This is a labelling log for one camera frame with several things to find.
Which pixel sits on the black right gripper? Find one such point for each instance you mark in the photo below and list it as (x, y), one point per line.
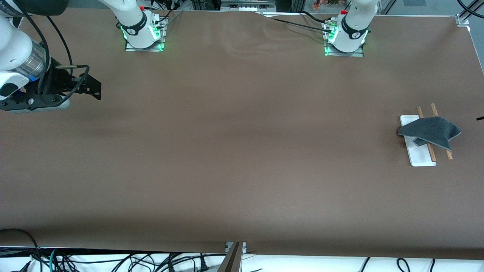
(59, 78)

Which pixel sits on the pink and grey towel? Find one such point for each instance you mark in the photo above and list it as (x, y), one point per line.
(431, 130)

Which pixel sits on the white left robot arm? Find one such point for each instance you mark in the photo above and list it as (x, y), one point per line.
(353, 34)

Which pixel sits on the white rack base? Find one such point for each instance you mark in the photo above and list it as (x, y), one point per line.
(419, 156)

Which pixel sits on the wooden chopsticks pair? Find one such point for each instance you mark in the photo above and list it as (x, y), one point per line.
(432, 155)
(434, 109)

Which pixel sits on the brown table cover cloth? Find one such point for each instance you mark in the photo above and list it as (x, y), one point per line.
(242, 170)

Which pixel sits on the white power strip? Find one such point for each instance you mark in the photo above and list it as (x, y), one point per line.
(248, 8)

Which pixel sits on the brown slanted beam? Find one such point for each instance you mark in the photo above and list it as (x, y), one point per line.
(232, 260)

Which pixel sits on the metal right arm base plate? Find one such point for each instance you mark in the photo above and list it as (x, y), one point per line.
(145, 48)

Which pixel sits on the silver corner bracket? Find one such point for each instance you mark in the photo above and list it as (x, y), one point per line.
(462, 19)

